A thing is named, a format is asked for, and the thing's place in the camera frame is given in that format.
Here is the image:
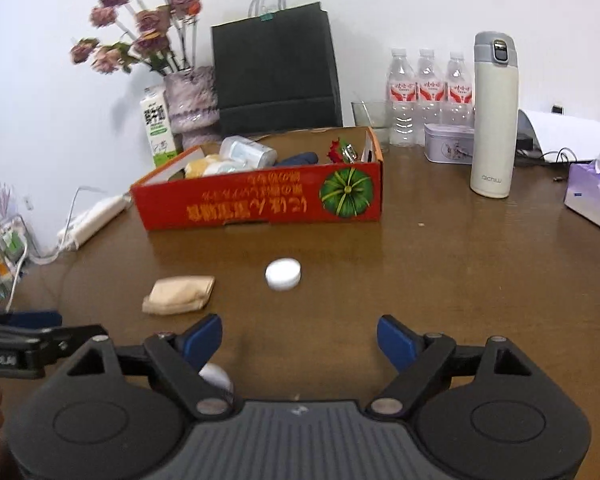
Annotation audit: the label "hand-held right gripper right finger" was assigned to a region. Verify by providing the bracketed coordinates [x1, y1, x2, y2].
[365, 314, 533, 418]

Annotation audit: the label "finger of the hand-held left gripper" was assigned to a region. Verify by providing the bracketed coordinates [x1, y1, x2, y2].
[42, 324, 110, 362]
[0, 310, 64, 334]

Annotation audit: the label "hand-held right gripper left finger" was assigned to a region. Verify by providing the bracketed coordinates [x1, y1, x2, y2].
[67, 313, 233, 418]

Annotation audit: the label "white bottle cap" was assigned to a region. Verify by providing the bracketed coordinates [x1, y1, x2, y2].
[265, 257, 302, 292]

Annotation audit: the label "red cardboard box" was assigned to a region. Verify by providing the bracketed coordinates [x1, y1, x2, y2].
[130, 126, 384, 232]

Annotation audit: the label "translucent cotton swab box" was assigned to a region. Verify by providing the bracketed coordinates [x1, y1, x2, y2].
[219, 136, 278, 169]

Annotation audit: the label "red artificial flower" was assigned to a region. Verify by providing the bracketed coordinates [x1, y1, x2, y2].
[325, 137, 356, 164]

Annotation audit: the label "navy blue pouch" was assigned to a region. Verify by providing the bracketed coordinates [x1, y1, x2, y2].
[274, 152, 320, 167]

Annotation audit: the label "wooden desktop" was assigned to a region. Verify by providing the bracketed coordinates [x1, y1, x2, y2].
[0, 130, 600, 480]

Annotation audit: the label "white round disc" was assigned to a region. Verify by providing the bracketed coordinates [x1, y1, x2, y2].
[199, 364, 235, 394]

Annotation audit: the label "folded brown napkin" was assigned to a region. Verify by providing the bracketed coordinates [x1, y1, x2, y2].
[141, 275, 216, 316]

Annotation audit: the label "yellow white plush toy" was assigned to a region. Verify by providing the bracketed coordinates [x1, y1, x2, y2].
[182, 155, 246, 179]

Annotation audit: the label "grey tin box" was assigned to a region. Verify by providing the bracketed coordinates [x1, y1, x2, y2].
[424, 123, 476, 165]

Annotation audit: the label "green white milk carton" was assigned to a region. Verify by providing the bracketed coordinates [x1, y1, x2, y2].
[140, 86, 177, 168]

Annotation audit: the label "clear drinking glass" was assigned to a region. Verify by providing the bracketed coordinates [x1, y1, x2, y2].
[351, 100, 392, 144]

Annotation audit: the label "purple textured vase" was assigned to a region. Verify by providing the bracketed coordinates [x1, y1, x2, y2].
[163, 66, 222, 149]

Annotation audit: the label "clear water bottle red label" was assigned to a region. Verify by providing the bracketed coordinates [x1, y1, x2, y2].
[416, 49, 448, 126]
[389, 48, 419, 148]
[446, 51, 476, 126]

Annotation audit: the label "white thermos flask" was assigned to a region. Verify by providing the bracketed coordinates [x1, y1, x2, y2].
[469, 31, 517, 199]

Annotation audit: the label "purple tissue pack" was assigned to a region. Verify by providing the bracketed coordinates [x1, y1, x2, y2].
[564, 122, 600, 234]

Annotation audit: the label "white paper stack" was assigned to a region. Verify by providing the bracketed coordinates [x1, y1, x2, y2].
[516, 108, 600, 163]

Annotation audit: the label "black paper bag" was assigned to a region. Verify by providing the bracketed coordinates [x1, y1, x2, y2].
[210, 0, 343, 137]

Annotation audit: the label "dried pink flowers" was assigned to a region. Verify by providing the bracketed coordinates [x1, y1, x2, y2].
[70, 0, 203, 76]

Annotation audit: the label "white cable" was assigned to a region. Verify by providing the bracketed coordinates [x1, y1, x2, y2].
[5, 185, 106, 312]

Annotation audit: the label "thin black cable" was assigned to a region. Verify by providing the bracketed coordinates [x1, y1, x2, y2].
[515, 147, 594, 183]

